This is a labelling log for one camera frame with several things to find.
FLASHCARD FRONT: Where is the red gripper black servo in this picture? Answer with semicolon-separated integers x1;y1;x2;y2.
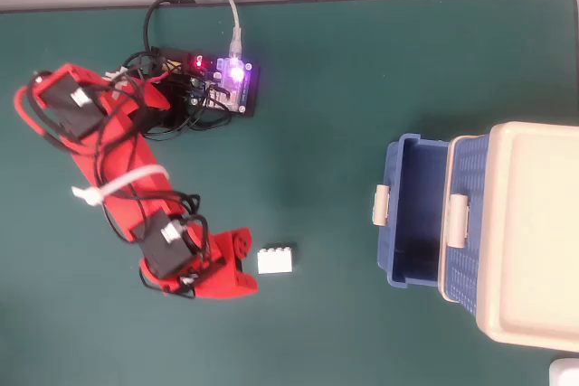
138;217;259;301

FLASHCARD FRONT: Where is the white toy brick cube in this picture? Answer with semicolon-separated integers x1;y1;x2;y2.
256;245;294;276

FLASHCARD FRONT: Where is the blue woven drawer beige handle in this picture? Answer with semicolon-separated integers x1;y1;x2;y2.
373;132;452;288
444;134;492;319

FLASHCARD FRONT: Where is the dark green table mat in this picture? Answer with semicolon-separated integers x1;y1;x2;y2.
0;0;579;386

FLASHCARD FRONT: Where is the long white zip tie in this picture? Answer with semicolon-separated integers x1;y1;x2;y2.
71;164;171;207

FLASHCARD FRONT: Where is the controller circuit board with LEDs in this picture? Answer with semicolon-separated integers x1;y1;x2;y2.
187;55;254;114

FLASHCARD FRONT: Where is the electronics control board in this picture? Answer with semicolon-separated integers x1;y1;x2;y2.
153;47;261;118

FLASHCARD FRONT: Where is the short white zip tie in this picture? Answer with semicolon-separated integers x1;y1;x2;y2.
106;67;131;99

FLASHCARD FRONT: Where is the white object corner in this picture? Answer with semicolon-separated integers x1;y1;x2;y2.
549;358;579;386

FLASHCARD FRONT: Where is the white USB cable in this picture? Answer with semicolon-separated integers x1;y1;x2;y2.
225;0;245;61

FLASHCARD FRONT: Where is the black power cable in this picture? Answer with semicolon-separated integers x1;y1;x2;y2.
144;0;197;55

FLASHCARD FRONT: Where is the beige plastic drawer cabinet frame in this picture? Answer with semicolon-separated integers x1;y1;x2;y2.
437;121;579;353

